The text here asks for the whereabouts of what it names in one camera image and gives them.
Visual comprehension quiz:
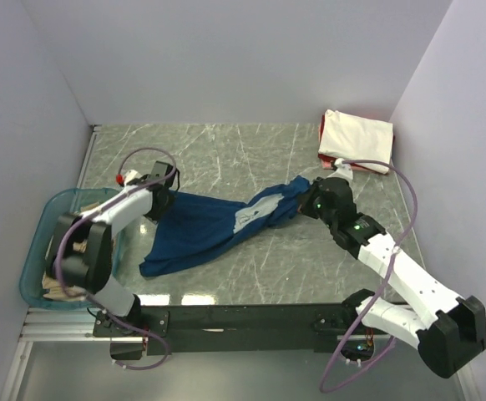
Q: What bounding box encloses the blue t shirt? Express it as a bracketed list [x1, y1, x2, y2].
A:
[139, 176, 311, 278]

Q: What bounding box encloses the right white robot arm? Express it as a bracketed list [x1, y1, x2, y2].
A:
[299, 177, 486, 378]

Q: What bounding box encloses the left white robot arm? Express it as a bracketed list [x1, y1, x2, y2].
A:
[46, 161, 180, 322]

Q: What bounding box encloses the folded red t shirt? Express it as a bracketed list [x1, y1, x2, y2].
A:
[317, 154, 336, 165]

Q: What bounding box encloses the folded white t shirt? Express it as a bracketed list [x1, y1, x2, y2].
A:
[318, 109, 394, 164]

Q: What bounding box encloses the teal plastic bin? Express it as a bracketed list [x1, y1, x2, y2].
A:
[18, 188, 118, 311]

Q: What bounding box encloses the beige t shirt in bin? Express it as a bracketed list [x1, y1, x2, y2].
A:
[42, 201, 100, 303]

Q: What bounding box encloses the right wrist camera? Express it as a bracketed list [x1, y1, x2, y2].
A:
[333, 158, 353, 182]

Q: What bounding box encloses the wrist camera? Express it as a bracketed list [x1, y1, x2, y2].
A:
[116, 170, 142, 187]
[333, 158, 353, 182]

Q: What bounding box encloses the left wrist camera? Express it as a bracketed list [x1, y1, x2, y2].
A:
[116, 170, 142, 187]

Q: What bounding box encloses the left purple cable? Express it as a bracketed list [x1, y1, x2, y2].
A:
[54, 146, 177, 373]

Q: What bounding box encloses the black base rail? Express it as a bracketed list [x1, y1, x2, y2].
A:
[93, 303, 355, 363]

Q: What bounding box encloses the aluminium frame rail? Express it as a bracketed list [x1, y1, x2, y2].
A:
[0, 308, 98, 401]

